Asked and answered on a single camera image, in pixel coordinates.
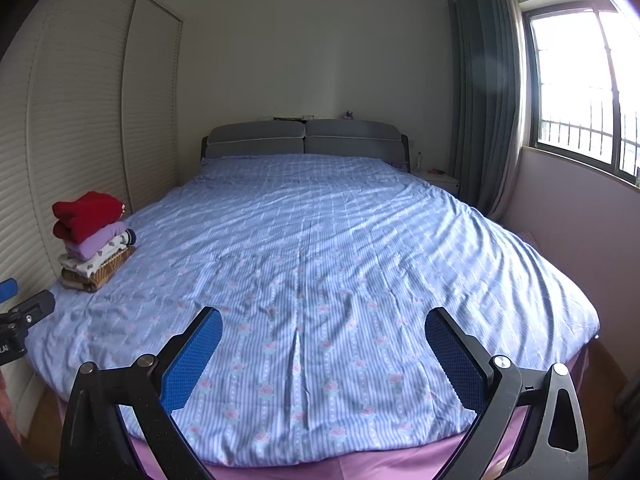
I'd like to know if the folded purple garment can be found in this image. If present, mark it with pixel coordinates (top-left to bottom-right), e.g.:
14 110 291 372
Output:
64 221 129 261

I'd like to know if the bed with blue sheet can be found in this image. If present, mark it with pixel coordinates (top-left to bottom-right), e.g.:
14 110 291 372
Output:
37 154 601 468

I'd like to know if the dark framed window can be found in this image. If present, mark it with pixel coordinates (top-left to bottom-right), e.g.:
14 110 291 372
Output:
520 2 640 183

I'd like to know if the beige slatted wardrobe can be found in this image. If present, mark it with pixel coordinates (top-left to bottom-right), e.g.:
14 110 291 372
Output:
0 0 185 441

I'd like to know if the folded brown knit garment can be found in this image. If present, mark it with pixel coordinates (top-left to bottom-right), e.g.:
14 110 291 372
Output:
60 246 137 294

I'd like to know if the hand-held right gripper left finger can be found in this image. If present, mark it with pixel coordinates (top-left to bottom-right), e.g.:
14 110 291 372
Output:
59 305 224 480

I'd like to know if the folded white patterned garment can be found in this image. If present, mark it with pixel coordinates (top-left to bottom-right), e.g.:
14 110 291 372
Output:
57 234 133 277

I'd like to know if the grey-green curtain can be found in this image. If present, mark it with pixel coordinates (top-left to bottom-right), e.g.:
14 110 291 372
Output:
446 0 526 218

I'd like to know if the red cartoon mouse sweater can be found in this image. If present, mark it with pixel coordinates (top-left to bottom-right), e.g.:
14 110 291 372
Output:
51 191 127 243

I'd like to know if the white nightstand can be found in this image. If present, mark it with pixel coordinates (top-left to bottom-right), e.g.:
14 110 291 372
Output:
412 167 461 199

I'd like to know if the pink bed sheet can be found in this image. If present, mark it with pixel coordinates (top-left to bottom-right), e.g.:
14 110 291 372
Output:
55 345 597 480

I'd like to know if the grey padded headboard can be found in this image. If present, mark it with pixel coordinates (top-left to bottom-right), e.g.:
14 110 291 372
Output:
201 119 409 170

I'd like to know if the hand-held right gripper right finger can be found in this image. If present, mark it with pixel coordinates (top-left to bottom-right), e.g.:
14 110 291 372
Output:
424 306 586 480

